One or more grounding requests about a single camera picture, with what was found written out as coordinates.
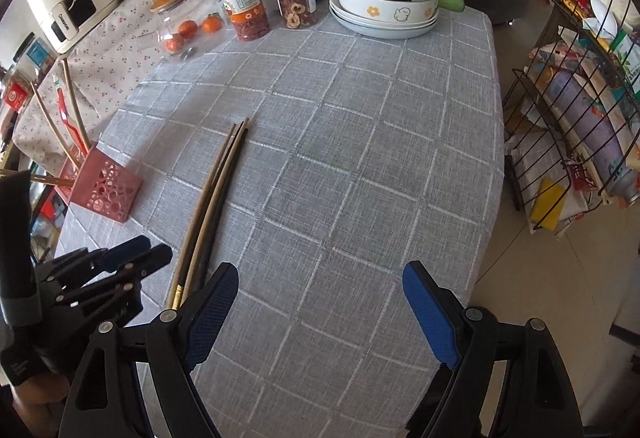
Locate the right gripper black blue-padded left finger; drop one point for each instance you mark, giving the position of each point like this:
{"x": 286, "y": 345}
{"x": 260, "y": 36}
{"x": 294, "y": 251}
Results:
{"x": 106, "y": 397}

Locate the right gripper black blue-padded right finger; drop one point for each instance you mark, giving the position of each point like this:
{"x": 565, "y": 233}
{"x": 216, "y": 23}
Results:
{"x": 536, "y": 398}

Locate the pink perforated utensil holder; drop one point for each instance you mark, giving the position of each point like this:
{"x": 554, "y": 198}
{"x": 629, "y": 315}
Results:
{"x": 100, "y": 185}

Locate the red plastic spoon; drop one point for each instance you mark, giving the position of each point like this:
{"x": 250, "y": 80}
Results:
{"x": 70, "y": 125}

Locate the light wooden chopstick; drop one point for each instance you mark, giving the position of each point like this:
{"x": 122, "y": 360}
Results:
{"x": 57, "y": 135}

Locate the brown wooden chopstick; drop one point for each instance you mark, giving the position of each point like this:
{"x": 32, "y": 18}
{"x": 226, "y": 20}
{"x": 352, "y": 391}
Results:
{"x": 186, "y": 251}

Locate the floral cloth over cabinet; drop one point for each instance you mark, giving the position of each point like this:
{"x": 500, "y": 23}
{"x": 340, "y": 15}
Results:
{"x": 105, "y": 67}

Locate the red-labelled glass jar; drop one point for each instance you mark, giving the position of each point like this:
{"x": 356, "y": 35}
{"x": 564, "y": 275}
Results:
{"x": 16, "y": 96}

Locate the blue-labelled glass jar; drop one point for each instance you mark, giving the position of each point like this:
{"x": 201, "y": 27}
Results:
{"x": 39, "y": 53}

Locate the grey checked tablecloth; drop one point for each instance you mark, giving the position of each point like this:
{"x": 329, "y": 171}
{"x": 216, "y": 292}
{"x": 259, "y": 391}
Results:
{"x": 361, "y": 156}

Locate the glass jar with wooden lid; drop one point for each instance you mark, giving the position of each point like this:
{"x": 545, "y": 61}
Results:
{"x": 184, "y": 28}

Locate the stacked white plates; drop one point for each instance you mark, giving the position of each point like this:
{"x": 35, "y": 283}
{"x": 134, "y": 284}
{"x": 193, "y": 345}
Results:
{"x": 379, "y": 30}

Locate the white flower-print bowl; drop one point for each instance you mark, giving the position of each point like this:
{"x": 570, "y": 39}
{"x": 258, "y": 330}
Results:
{"x": 392, "y": 11}

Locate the black wire storage rack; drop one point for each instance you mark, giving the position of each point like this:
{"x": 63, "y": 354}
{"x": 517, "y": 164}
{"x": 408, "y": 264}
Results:
{"x": 572, "y": 116}

